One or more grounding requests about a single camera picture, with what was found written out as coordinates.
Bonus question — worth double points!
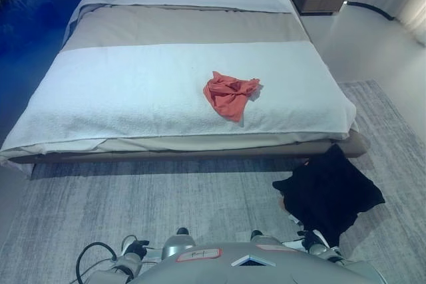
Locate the red garment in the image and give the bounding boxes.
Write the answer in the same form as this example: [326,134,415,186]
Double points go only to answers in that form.
[202,71,261,123]

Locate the silver right robot leg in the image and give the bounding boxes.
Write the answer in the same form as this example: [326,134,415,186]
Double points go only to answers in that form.
[249,229,284,248]

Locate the silver robot leg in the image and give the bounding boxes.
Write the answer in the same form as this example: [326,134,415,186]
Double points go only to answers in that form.
[162,227,198,260]
[249,229,284,248]

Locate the silver robot torso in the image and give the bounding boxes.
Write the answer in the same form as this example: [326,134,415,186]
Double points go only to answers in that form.
[132,242,387,284]

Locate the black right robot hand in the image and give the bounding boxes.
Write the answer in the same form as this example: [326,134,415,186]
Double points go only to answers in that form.
[297,229,330,251]

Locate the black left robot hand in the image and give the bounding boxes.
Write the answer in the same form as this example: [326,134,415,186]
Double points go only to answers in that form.
[121,235,150,257]

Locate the black cloth on floor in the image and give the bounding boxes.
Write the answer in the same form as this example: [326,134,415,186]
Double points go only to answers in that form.
[272,144,386,248]

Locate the silver left robot leg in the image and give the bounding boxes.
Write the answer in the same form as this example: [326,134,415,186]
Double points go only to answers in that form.
[162,227,198,260]

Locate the thick black floor cable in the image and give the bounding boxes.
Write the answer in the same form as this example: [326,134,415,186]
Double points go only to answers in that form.
[347,0,395,21]

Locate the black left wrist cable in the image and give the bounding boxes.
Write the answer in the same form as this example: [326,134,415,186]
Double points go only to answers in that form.
[75,242,134,284]

